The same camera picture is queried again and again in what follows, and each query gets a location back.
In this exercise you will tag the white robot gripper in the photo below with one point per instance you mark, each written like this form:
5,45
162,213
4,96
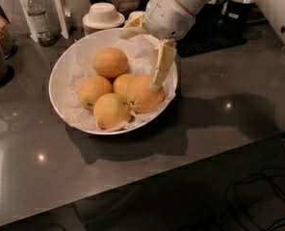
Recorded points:
167,16

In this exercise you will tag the large orange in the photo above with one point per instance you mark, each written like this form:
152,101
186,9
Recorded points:
140,98

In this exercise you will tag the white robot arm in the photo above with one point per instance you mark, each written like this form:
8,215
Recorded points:
273,10

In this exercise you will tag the upturned white bowl right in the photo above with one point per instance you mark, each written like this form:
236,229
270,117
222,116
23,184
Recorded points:
134,19

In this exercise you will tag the top orange in bowl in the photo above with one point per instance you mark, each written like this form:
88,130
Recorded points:
110,62

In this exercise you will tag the orange in bowl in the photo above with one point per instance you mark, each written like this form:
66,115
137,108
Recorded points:
110,62
93,88
110,110
121,83

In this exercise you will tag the middle orange in bowl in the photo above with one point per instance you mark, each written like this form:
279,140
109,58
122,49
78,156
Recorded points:
121,83

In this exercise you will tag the upturned white bowl stack left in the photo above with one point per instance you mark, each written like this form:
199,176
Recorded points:
102,16

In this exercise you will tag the large white bowl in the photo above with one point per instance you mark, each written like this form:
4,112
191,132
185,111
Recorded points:
60,81

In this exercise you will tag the left orange in bowl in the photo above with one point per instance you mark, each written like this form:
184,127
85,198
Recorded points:
93,88

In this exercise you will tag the front orange in bowl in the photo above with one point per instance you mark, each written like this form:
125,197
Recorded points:
110,110

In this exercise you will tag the black container left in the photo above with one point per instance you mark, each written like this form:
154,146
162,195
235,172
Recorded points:
206,23

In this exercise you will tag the black container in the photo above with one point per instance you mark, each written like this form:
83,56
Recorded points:
206,23
235,18

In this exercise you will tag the white paper liner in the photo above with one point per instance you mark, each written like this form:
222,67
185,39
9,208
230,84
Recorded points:
139,53

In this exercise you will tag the black container right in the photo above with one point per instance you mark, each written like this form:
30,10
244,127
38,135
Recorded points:
235,18

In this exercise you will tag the glass bottle black cap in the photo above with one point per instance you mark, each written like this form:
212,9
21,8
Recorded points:
37,13

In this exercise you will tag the white acrylic sign holder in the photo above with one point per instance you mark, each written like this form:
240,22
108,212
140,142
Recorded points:
62,19

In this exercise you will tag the upper cereal jar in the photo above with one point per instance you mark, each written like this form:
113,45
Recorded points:
5,37

